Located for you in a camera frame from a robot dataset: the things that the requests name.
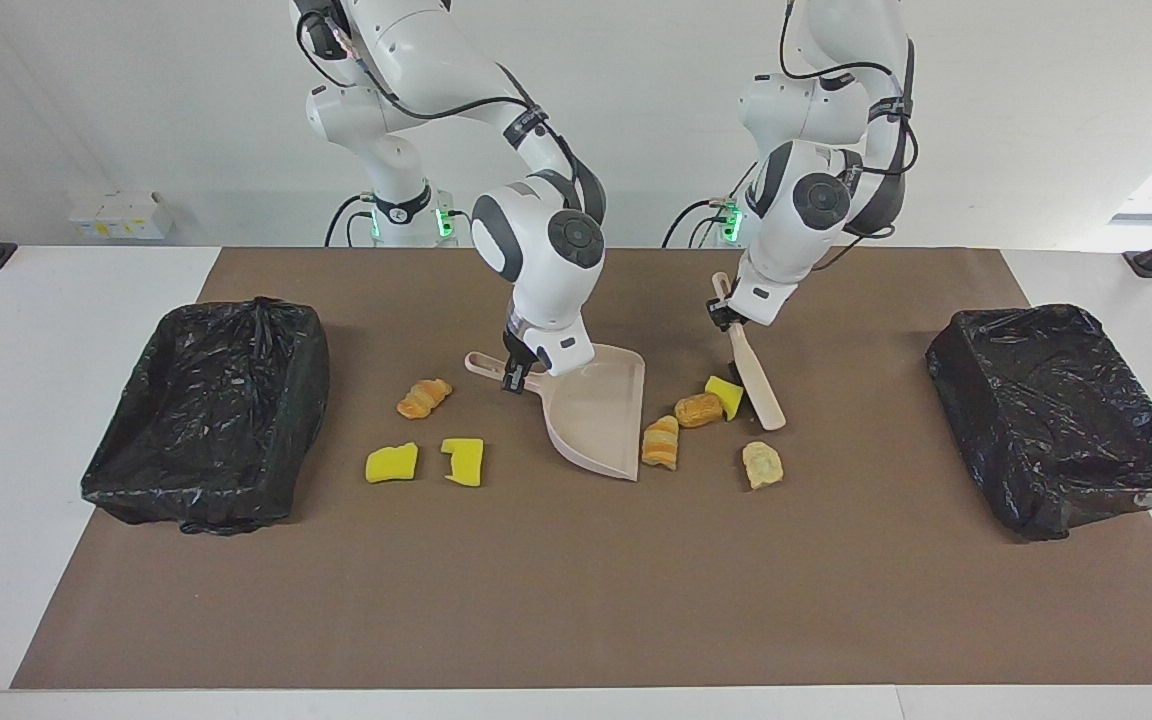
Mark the small yellow sponge piece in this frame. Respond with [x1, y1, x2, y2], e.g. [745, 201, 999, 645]
[704, 375, 745, 422]

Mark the notched yellow sponge piece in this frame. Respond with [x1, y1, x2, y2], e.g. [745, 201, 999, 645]
[440, 437, 485, 488]

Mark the striped orange croissant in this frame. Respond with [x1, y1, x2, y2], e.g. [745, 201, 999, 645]
[396, 378, 454, 420]
[641, 415, 682, 471]

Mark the white wall socket box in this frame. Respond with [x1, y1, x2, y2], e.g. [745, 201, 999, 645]
[68, 191, 176, 242]

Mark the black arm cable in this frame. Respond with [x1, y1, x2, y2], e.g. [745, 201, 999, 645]
[779, 0, 922, 273]
[294, 0, 587, 201]

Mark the brown bread roll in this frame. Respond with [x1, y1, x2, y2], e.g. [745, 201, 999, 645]
[674, 392, 725, 430]

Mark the beige plastic dustpan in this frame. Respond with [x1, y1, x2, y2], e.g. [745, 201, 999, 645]
[464, 343, 647, 483]

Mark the wedge yellow sponge piece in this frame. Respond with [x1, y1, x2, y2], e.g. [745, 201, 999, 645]
[365, 442, 420, 485]

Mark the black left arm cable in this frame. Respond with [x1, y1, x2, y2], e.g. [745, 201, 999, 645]
[779, 0, 922, 273]

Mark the brown paper table mat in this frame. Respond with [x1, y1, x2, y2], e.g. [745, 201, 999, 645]
[11, 247, 1152, 691]

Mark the pale ridged pastry piece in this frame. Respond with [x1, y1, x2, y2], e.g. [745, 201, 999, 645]
[742, 441, 785, 491]

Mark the black right base cable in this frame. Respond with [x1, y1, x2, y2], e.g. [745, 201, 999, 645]
[324, 193, 369, 248]

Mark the black left base cable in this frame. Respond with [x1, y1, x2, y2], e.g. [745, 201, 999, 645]
[663, 197, 732, 248]

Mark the black base cable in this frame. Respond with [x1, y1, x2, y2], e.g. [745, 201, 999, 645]
[663, 197, 732, 248]
[324, 193, 369, 248]

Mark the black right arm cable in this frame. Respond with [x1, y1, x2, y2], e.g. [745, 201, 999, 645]
[294, 0, 587, 201]

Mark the black bag lined bin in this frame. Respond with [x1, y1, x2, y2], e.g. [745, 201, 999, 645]
[925, 303, 1152, 543]
[81, 296, 331, 537]

